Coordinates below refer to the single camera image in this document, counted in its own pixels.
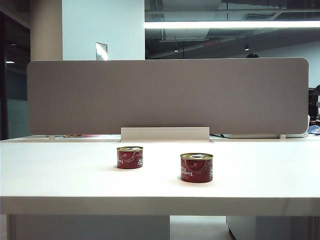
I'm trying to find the grey fabric desk divider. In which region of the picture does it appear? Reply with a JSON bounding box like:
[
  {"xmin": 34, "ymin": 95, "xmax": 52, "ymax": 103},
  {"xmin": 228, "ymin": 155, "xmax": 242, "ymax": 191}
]
[{"xmin": 26, "ymin": 57, "xmax": 310, "ymax": 136}]

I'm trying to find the blue cloth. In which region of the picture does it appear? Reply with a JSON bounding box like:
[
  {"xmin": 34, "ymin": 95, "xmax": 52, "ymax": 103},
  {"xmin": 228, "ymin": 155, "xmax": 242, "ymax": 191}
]
[{"xmin": 307, "ymin": 124, "xmax": 320, "ymax": 136}]

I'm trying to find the red tomato paste can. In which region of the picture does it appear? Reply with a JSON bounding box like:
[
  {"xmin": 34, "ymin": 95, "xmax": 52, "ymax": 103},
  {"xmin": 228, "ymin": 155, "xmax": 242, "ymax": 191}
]
[
  {"xmin": 116, "ymin": 146, "xmax": 144, "ymax": 170},
  {"xmin": 179, "ymin": 152, "xmax": 214, "ymax": 184}
]

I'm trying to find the dark office chair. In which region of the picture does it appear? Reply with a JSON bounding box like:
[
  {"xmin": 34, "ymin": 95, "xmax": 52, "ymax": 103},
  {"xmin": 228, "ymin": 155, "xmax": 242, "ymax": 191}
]
[{"xmin": 308, "ymin": 84, "xmax": 320, "ymax": 123}]

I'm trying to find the white desk support panel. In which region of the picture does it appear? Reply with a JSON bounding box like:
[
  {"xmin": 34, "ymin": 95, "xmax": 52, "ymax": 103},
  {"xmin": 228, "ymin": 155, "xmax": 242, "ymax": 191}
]
[{"xmin": 7, "ymin": 214, "xmax": 171, "ymax": 240}]

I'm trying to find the long ceiling light strip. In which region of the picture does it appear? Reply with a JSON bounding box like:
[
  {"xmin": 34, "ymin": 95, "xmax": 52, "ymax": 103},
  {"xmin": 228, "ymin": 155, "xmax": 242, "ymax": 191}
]
[{"xmin": 144, "ymin": 20, "xmax": 320, "ymax": 29}]

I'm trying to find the framed wall poster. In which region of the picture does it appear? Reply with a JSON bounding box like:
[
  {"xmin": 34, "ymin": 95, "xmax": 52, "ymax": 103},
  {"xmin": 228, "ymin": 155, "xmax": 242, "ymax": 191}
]
[{"xmin": 95, "ymin": 41, "xmax": 109, "ymax": 61}]

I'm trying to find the ceiling air vent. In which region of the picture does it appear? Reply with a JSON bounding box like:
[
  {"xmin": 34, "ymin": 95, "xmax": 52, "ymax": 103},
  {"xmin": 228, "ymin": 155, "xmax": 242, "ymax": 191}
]
[{"xmin": 243, "ymin": 12, "xmax": 277, "ymax": 21}]

